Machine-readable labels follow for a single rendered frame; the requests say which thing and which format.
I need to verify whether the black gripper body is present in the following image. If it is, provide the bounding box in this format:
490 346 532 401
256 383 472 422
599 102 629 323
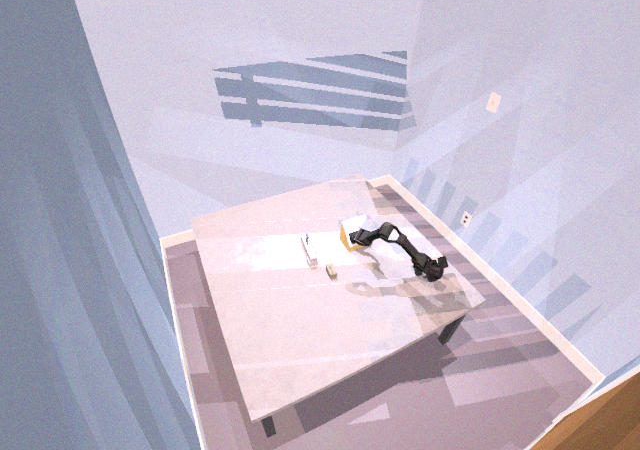
413 256 448 276

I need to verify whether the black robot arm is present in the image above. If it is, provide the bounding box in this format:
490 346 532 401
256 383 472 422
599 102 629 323
349 222 444 282

